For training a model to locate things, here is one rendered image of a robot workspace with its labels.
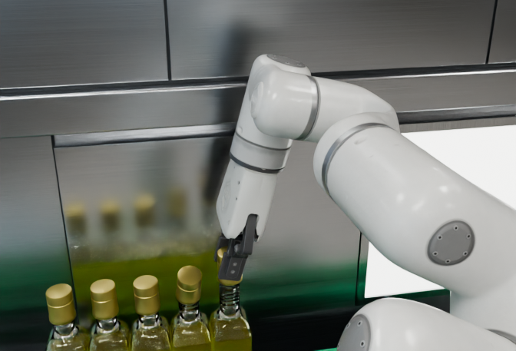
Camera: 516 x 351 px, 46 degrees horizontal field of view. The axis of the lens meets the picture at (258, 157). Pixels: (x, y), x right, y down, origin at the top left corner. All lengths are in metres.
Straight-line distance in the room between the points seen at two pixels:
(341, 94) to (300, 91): 0.05
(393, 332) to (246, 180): 0.41
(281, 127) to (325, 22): 0.29
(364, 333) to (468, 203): 0.13
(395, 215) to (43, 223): 0.66
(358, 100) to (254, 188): 0.17
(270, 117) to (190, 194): 0.32
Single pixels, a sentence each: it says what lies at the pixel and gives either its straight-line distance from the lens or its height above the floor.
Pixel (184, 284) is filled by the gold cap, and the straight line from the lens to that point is 0.83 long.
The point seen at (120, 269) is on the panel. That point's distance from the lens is 0.99.
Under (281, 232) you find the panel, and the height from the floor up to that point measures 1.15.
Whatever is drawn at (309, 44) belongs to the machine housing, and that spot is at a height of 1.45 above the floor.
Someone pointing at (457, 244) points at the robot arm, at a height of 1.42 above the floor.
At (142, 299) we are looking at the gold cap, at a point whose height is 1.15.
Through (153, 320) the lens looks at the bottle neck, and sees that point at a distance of 0.88.
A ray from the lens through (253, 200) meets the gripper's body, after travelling 0.75.
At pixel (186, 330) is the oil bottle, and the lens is 0.89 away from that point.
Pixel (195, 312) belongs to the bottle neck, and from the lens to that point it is 0.88.
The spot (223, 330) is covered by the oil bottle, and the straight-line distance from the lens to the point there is 0.89.
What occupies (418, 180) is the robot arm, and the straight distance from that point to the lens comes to 0.45.
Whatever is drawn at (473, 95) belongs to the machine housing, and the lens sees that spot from 1.02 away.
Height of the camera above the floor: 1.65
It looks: 24 degrees down
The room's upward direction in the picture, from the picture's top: straight up
